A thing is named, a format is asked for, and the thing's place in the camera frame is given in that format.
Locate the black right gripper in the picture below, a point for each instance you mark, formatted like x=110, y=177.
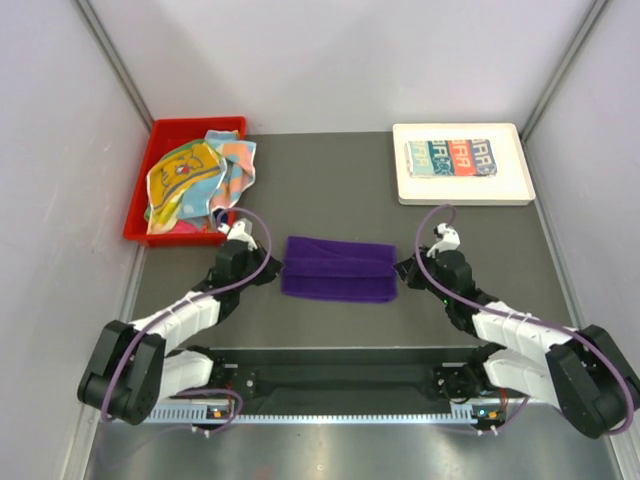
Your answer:
x=408, y=272

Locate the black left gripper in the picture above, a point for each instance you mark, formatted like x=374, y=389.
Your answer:
x=269, y=272

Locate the purple towel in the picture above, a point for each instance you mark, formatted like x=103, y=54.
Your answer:
x=328, y=270

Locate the yellow cartoon print towel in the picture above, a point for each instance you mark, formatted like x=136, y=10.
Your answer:
x=169, y=179

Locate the rabbit print striped towel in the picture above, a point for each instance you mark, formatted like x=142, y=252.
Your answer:
x=450, y=158

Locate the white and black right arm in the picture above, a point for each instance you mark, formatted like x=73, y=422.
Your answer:
x=581, y=373

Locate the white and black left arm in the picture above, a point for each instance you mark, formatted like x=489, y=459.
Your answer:
x=134, y=365

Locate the pastel patchwork towel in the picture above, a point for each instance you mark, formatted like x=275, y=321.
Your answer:
x=204, y=199

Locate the white plastic tray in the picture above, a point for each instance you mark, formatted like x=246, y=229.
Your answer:
x=512, y=186

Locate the red plastic bin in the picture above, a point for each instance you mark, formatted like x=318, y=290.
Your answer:
x=167, y=134

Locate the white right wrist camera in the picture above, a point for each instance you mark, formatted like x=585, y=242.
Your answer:
x=447, y=240

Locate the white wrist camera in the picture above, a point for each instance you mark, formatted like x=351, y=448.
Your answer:
x=447, y=240
x=240, y=230

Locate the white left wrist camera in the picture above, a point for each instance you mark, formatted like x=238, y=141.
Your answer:
x=240, y=230

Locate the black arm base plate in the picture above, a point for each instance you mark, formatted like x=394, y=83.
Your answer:
x=433, y=374

